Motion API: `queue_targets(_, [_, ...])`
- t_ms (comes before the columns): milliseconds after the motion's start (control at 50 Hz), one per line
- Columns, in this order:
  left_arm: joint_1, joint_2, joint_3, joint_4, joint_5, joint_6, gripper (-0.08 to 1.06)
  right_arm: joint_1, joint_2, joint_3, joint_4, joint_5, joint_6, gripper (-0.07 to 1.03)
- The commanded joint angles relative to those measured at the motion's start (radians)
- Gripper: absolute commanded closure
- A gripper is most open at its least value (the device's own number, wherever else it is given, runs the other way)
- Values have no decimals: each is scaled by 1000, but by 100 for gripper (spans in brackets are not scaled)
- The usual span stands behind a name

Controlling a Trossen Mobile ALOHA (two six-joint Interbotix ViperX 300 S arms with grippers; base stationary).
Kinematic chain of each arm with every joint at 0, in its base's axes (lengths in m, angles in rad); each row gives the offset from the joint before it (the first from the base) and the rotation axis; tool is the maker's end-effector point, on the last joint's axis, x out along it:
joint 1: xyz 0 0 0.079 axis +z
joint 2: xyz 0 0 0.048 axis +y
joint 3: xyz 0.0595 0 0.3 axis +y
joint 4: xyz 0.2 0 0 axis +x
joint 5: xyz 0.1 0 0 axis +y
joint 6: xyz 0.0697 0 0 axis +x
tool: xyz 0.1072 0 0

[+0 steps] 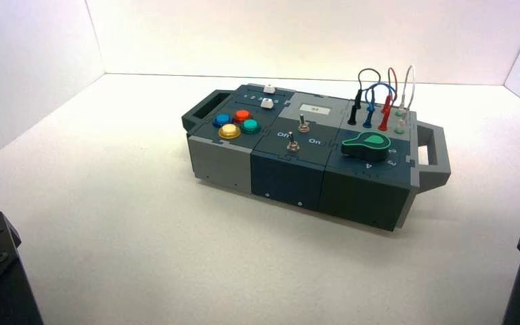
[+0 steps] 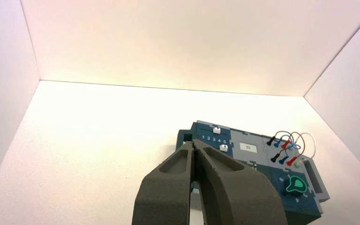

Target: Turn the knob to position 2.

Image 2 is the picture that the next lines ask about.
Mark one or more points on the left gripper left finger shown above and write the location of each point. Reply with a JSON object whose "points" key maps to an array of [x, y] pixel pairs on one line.
{"points": [[164, 192]]}

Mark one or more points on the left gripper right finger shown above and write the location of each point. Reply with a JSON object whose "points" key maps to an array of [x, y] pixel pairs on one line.
{"points": [[239, 195]]}

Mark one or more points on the green topped rotary knob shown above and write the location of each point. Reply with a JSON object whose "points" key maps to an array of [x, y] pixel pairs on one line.
{"points": [[295, 186]]}

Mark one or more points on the blue grey control box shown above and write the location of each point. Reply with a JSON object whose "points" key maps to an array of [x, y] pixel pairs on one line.
{"points": [[262, 172]]}

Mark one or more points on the small white display screen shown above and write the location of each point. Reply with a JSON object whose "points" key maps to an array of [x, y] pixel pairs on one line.
{"points": [[249, 147]]}

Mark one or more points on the black banana plug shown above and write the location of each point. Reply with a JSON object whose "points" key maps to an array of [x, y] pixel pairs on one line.
{"points": [[270, 141], [275, 158]]}

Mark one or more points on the blue banana plug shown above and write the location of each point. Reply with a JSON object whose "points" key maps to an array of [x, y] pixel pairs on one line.
{"points": [[283, 160], [277, 143]]}

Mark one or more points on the red banana plug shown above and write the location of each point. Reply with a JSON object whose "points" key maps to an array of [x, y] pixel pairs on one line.
{"points": [[291, 161], [285, 144]]}

